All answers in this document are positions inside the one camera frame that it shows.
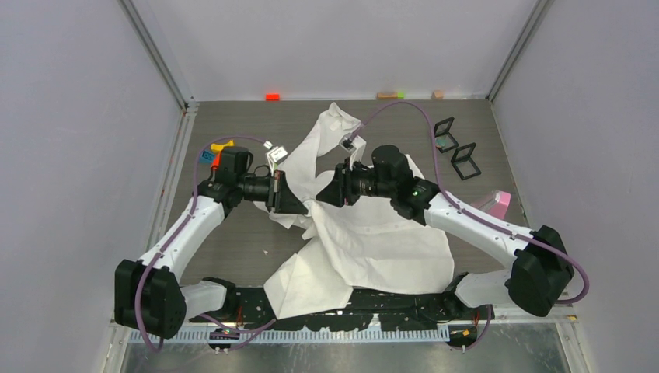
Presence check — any red long toy brick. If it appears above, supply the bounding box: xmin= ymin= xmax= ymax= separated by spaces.
xmin=211 ymin=153 xmax=221 ymax=171

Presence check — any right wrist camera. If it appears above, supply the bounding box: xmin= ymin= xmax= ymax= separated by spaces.
xmin=340 ymin=135 xmax=366 ymax=169

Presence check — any black display frame with brooch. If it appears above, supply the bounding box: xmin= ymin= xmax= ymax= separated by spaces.
xmin=434 ymin=117 xmax=459 ymax=153

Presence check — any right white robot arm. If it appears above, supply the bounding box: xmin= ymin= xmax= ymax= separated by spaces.
xmin=316 ymin=145 xmax=576 ymax=319

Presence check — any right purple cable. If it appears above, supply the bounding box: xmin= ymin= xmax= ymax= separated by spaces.
xmin=350 ymin=100 xmax=591 ymax=352

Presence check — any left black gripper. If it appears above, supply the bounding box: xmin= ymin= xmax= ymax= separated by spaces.
xmin=236 ymin=170 xmax=307 ymax=214

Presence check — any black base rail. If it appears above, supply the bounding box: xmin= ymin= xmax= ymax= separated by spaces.
xmin=208 ymin=288 xmax=494 ymax=332

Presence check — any white shirt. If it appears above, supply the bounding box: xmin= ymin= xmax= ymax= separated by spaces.
xmin=263 ymin=103 xmax=455 ymax=319

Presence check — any blue square toy brick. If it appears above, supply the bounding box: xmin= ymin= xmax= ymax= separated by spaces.
xmin=198 ymin=150 xmax=216 ymax=164

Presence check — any yellow curved toy brick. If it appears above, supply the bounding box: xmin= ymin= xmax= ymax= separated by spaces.
xmin=210 ymin=140 xmax=235 ymax=154

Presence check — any pink stand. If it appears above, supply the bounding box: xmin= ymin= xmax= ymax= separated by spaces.
xmin=471 ymin=190 xmax=511 ymax=220

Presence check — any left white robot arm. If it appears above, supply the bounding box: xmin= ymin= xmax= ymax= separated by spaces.
xmin=113 ymin=142 xmax=308 ymax=339

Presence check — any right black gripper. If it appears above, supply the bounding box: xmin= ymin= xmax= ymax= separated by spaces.
xmin=316 ymin=158 xmax=396 ymax=209

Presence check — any wooden block with green end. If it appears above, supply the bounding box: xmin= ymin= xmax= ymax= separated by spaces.
xmin=376 ymin=91 xmax=405 ymax=100

